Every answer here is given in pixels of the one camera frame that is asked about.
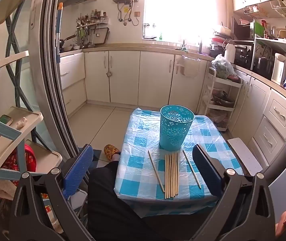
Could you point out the cream base cabinets with drawers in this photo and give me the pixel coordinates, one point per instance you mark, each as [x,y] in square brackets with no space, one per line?
[278,113]

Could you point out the white crumpled tissue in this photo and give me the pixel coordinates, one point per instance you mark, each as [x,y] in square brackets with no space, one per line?
[20,123]

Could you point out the row of bamboo chopsticks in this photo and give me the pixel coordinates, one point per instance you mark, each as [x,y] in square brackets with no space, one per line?
[171,175]

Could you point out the white speckled board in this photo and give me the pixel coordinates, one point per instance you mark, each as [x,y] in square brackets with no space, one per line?
[244,155]

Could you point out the wall rack with kitchen utensils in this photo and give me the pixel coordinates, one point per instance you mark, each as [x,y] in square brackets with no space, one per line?
[92,25]

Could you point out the bright kitchen window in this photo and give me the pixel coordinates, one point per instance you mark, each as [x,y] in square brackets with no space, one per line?
[178,10]

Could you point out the wooden chopstick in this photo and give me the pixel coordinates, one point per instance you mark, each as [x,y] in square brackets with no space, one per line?
[191,169]
[156,171]

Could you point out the wall power outlet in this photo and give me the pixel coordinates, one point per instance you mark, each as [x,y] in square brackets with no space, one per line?
[137,13]

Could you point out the blue checkered plastic tablecloth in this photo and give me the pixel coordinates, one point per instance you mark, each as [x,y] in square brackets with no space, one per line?
[138,140]

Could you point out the white rolling cart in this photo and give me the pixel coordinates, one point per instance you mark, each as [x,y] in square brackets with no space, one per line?
[223,106]

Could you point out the yellow patterned slipper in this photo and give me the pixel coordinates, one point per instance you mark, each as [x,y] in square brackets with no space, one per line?
[110,150]

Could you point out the steel cooking pot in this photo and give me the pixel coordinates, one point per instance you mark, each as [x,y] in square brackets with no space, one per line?
[262,65]

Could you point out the smartphone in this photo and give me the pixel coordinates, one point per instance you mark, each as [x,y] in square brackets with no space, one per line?
[4,119]

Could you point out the pot with glass lid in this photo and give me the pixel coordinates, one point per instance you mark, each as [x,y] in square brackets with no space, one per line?
[223,98]

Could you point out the metal baking tray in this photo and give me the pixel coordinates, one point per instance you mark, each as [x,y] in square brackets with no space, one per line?
[101,36]

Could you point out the teal perforated plastic basket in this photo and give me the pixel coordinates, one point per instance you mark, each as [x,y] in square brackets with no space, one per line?
[175,130]

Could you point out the plastic bag on cabinet door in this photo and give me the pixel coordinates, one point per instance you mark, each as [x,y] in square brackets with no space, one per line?
[190,69]

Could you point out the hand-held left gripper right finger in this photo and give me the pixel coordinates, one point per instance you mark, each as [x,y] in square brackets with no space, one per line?
[206,170]

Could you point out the white counter shelf rack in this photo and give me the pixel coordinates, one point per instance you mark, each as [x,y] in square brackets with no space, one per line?
[275,42]

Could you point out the clear plastic bag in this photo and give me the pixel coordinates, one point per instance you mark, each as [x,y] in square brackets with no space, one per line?
[221,66]

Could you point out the person's leg in black trousers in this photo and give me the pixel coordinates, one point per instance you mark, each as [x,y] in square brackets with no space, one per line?
[107,205]

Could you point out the black microwave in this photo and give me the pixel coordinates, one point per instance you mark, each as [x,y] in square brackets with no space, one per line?
[243,30]

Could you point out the small metal cabinet lock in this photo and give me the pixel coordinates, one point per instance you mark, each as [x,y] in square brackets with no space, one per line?
[108,74]

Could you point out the black countertop oven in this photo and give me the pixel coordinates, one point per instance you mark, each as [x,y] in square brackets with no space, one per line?
[243,54]

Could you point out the green cutting board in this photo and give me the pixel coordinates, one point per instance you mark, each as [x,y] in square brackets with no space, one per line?
[258,29]

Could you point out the red floral bag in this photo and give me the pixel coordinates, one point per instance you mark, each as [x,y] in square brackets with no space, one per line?
[29,158]

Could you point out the white thermos jug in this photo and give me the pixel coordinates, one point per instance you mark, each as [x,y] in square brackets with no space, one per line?
[229,54]

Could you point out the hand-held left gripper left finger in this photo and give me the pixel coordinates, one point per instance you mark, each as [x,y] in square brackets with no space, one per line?
[79,170]

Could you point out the white kitchen appliance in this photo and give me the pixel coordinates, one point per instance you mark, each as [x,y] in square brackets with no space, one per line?
[279,69]

